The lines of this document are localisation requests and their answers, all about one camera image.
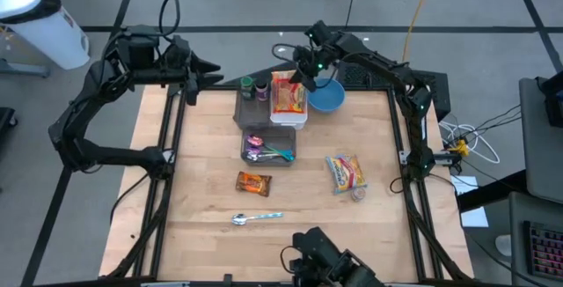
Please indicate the white paper sheet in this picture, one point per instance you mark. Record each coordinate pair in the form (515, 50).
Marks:
(470, 216)

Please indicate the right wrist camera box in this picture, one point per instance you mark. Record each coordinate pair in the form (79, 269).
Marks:
(319, 34)

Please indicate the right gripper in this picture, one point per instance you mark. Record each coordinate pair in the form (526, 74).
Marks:
(310, 60)

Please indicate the grey desk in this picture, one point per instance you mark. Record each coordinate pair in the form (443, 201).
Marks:
(541, 159)

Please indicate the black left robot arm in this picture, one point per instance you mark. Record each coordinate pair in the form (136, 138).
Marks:
(88, 102)

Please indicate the white computer mouse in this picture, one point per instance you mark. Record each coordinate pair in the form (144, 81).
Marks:
(503, 245)

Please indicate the backlit black keyboard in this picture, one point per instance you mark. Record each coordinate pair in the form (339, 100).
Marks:
(547, 252)

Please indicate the yellow ramen packet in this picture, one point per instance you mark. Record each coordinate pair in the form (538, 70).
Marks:
(281, 74)

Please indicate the green-lid oregano spice jar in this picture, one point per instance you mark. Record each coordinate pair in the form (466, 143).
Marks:
(246, 86)

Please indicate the black articulated device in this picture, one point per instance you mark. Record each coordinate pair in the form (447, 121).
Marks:
(325, 260)

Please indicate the orange chicken ramen packet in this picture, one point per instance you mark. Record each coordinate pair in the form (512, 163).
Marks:
(288, 97)
(253, 183)

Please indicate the white blue ramen packet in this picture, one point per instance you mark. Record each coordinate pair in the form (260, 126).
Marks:
(347, 173)

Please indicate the grey plastic bin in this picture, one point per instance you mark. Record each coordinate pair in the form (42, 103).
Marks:
(253, 115)

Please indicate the small clear spice jar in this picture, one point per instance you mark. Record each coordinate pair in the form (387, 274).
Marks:
(358, 194)

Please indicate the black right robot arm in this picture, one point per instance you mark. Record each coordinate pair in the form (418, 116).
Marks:
(396, 75)

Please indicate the white trash can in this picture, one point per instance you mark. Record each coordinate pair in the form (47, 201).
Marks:
(48, 31)

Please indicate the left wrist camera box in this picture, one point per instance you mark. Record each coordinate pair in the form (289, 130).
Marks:
(138, 51)

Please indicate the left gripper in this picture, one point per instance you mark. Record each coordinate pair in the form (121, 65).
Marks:
(178, 64)

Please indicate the blue bowl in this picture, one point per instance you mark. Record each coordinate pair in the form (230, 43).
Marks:
(327, 97)

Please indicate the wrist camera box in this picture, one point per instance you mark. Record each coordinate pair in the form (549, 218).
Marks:
(319, 34)
(138, 51)

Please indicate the purple-label spice bottle black lid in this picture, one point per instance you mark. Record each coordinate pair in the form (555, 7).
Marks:
(262, 92)

